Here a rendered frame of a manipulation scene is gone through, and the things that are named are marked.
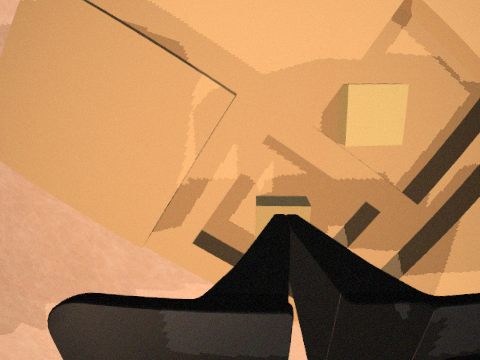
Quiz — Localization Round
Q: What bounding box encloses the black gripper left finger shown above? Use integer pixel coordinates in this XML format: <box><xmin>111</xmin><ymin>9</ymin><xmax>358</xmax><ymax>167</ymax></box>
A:
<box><xmin>47</xmin><ymin>213</ymin><xmax>295</xmax><ymax>360</ymax></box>

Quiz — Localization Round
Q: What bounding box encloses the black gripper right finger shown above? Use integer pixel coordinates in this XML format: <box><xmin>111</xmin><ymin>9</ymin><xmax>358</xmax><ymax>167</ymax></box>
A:
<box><xmin>285</xmin><ymin>213</ymin><xmax>480</xmax><ymax>360</ymax></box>

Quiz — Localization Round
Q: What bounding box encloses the yellow cube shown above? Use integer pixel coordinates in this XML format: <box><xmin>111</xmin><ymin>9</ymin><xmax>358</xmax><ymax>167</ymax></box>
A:
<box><xmin>337</xmin><ymin>83</ymin><xmax>409</xmax><ymax>147</ymax></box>
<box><xmin>255</xmin><ymin>196</ymin><xmax>312</xmax><ymax>239</ymax></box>

